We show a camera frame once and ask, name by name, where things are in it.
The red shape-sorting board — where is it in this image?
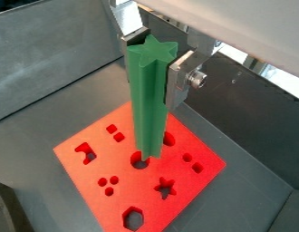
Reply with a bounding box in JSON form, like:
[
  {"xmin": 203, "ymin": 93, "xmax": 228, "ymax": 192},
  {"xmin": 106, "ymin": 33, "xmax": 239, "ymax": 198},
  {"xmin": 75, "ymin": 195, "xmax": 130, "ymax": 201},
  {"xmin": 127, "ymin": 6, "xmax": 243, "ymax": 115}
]
[{"xmin": 55, "ymin": 103, "xmax": 227, "ymax": 232}]

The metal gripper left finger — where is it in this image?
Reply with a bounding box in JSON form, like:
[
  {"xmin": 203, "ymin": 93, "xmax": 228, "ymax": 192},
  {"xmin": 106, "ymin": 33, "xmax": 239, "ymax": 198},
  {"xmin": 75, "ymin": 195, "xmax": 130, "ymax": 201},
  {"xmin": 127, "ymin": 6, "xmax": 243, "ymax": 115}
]
[{"xmin": 110, "ymin": 0, "xmax": 150, "ymax": 54}]

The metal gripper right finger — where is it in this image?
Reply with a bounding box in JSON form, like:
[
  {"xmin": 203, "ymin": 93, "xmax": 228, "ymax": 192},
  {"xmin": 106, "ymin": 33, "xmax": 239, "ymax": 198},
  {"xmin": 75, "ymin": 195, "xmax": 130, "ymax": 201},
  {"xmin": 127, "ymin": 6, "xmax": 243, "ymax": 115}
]
[{"xmin": 164, "ymin": 29, "xmax": 226, "ymax": 110}]

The black object at corner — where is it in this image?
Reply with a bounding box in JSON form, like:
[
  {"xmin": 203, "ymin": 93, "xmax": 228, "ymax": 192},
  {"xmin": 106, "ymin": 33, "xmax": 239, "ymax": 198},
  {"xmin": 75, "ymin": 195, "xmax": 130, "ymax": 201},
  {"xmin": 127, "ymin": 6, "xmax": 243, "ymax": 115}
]
[{"xmin": 0, "ymin": 182, "xmax": 35, "ymax": 232}]

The green star-shaped peg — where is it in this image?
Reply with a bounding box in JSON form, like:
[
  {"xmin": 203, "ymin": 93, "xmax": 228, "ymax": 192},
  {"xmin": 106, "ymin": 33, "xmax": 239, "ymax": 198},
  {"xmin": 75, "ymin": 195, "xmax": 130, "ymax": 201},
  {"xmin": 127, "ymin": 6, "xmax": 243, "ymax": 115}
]
[{"xmin": 127, "ymin": 34, "xmax": 178, "ymax": 160}]

